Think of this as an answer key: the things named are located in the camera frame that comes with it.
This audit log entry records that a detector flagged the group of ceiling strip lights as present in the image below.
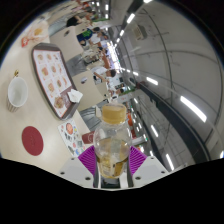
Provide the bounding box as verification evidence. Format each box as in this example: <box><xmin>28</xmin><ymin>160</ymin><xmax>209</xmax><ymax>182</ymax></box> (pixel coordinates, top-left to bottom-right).
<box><xmin>89</xmin><ymin>0</ymin><xmax>224</xmax><ymax>173</ymax></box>

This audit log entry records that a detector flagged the colourful printed flyer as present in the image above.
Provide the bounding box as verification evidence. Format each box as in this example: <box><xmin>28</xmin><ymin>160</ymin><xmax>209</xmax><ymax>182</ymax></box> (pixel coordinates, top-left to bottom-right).
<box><xmin>57</xmin><ymin>119</ymin><xmax>87</xmax><ymax>158</ymax></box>

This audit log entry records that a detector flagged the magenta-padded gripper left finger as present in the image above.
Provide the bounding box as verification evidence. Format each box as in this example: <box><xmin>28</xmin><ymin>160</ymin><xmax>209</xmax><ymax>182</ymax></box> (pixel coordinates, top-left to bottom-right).
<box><xmin>59</xmin><ymin>145</ymin><xmax>100</xmax><ymax>189</ymax></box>

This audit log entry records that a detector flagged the crumpled white napkin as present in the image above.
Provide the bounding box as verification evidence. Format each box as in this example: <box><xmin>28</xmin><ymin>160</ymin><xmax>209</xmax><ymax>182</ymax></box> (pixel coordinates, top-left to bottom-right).
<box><xmin>66</xmin><ymin>88</ymin><xmax>84</xmax><ymax>104</ymax></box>

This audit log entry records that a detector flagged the beige canteen chair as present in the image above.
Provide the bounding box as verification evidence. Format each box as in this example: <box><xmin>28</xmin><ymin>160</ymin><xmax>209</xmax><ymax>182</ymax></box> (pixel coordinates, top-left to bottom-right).
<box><xmin>71</xmin><ymin>69</ymin><xmax>109</xmax><ymax>113</ymax></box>
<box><xmin>49</xmin><ymin>25</ymin><xmax>86</xmax><ymax>63</ymax></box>

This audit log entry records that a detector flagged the brown food tray, paper liner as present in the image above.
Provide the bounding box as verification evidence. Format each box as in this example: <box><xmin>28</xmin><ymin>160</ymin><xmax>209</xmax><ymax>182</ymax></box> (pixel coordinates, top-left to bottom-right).
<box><xmin>31</xmin><ymin>42</ymin><xmax>80</xmax><ymax>121</ymax></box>

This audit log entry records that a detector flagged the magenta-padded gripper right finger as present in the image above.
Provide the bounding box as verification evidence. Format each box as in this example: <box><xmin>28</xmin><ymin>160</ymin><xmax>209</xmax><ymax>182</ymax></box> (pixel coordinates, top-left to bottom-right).
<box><xmin>125</xmin><ymin>145</ymin><xmax>169</xmax><ymax>189</ymax></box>

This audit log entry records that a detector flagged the small red sauce packet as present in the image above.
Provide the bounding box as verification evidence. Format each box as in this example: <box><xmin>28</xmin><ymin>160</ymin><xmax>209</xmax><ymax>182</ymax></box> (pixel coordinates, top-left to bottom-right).
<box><xmin>20</xmin><ymin>35</ymin><xmax>29</xmax><ymax>48</ymax></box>

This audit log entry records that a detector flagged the ceiling air conditioning unit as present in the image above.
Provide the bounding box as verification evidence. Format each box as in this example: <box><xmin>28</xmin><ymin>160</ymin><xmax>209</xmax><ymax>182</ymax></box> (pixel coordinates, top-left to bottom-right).
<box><xmin>133</xmin><ymin>24</ymin><xmax>148</xmax><ymax>42</ymax></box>

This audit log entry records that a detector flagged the person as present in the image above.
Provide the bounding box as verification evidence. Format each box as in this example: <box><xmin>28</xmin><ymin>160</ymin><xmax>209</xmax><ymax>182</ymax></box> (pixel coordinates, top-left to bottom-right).
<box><xmin>75</xmin><ymin>29</ymin><xmax>96</xmax><ymax>46</ymax></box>
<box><xmin>65</xmin><ymin>15</ymin><xmax>88</xmax><ymax>28</ymax></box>
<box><xmin>91</xmin><ymin>64</ymin><xmax>118</xmax><ymax>88</ymax></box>

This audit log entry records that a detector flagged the flat round red coaster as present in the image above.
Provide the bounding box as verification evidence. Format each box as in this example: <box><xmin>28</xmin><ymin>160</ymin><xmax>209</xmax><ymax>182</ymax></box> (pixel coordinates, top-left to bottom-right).
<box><xmin>21</xmin><ymin>125</ymin><xmax>45</xmax><ymax>157</ymax></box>

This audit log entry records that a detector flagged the white ribbed mug, gold handle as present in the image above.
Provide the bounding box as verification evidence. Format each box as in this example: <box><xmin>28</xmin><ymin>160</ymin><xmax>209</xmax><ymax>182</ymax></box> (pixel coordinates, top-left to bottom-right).
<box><xmin>5</xmin><ymin>69</ymin><xmax>30</xmax><ymax>113</ymax></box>

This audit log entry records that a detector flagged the clear tea bottle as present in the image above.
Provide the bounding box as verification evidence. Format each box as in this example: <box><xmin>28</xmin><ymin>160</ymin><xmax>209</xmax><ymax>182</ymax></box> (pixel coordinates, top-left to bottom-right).
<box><xmin>93</xmin><ymin>103</ymin><xmax>132</xmax><ymax>180</ymax></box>

